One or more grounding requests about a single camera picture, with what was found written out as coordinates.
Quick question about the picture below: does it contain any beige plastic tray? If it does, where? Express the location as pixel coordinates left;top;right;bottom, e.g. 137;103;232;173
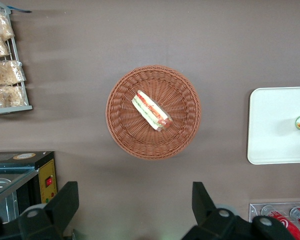
247;86;300;166

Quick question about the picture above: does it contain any clear acrylic bottle rack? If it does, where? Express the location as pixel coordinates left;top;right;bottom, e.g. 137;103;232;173
248;201;300;240

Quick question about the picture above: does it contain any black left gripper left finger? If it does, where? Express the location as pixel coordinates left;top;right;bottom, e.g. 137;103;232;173
0;181;80;240

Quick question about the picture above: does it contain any grey wire rack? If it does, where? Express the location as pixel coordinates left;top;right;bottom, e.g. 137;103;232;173
0;5;34;116

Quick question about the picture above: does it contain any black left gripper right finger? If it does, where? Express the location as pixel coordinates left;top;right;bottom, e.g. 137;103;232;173
180;181;296;240

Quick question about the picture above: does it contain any round brown wicker basket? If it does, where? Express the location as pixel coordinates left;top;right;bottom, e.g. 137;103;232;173
105;64;203;161

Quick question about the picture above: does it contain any wrapped triangle sandwich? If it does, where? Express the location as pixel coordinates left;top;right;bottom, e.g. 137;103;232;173
131;89;174;133

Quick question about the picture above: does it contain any black food warmer cabinet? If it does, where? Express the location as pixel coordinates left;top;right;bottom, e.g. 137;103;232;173
0;150;59;224

